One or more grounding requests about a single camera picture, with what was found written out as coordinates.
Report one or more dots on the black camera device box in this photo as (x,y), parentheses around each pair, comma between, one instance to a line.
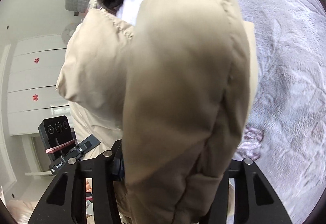
(56,136)

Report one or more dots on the white round desk fan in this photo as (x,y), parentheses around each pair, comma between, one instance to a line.
(68,32)

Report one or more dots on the beige puffer down jacket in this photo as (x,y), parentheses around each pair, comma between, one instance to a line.
(176,87)

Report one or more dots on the white wardrobe with drawers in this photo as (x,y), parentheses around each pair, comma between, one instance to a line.
(31,93)

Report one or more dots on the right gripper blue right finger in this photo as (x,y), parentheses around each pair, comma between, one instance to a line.
(256,202)

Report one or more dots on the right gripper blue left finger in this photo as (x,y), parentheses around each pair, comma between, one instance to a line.
(64,201)

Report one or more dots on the lavender embossed bed blanket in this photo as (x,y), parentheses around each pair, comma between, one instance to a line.
(286,129)

